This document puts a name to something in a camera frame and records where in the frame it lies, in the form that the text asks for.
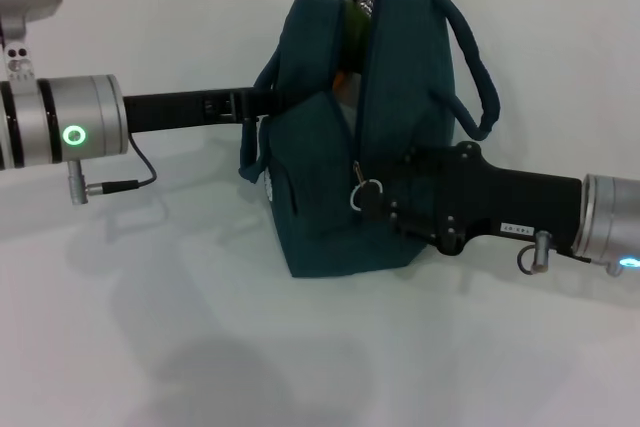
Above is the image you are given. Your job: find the green cucumber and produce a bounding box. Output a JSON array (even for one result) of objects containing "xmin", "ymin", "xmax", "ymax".
[{"xmin": 339, "ymin": 0, "xmax": 374, "ymax": 74}]

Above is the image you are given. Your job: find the teal insulated lunch bag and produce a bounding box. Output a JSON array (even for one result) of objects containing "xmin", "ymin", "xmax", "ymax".
[{"xmin": 237, "ymin": 0, "xmax": 503, "ymax": 280}]

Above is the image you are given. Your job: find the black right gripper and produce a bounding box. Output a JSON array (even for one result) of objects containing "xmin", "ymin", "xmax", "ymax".
[{"xmin": 359, "ymin": 141, "xmax": 587, "ymax": 257}]

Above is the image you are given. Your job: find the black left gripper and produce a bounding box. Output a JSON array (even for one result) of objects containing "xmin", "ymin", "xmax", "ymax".
[{"xmin": 121, "ymin": 86, "xmax": 322, "ymax": 135}]

